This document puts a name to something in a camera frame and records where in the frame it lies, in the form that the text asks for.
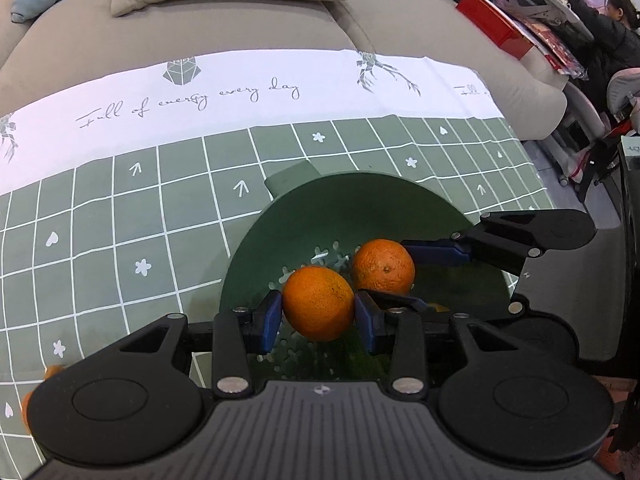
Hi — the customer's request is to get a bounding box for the cluttered shelf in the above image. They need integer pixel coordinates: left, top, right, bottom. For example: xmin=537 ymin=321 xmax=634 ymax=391
xmin=500 ymin=0 xmax=613 ymax=77

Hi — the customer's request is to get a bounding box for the beige sofa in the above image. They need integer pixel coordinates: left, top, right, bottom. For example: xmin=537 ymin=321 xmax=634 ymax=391
xmin=0 ymin=0 xmax=568 ymax=142

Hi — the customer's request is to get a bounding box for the orange with stem dimple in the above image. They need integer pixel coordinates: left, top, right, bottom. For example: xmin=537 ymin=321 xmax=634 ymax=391
xmin=352 ymin=239 xmax=417 ymax=296

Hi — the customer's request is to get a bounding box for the green colander bowl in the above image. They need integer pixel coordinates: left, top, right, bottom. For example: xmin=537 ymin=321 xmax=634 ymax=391
xmin=218 ymin=162 xmax=517 ymax=382

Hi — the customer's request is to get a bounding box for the red box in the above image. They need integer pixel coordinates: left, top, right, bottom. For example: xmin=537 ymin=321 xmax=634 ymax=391
xmin=455 ymin=0 xmax=535 ymax=59

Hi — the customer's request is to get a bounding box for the large orange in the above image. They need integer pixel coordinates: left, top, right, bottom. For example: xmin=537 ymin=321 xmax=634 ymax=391
xmin=282 ymin=266 xmax=356 ymax=343

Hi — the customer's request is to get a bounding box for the green checkered printed tablecloth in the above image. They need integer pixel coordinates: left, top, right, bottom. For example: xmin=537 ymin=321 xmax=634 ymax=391
xmin=0 ymin=48 xmax=557 ymax=480

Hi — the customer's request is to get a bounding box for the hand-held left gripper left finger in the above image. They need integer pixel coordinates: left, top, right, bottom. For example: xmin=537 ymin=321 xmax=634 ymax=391
xmin=117 ymin=290 xmax=285 ymax=397

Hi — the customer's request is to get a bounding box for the grey pink chair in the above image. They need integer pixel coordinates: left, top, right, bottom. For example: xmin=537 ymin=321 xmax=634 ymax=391
xmin=606 ymin=67 xmax=640 ymax=137

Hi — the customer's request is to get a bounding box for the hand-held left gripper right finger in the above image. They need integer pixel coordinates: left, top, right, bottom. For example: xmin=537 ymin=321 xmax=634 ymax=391
xmin=353 ymin=289 xmax=507 ymax=395

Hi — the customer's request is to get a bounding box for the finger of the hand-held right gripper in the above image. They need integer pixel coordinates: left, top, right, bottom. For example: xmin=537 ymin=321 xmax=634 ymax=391
xmin=361 ymin=287 xmax=531 ymax=322
xmin=400 ymin=209 xmax=547 ymax=277

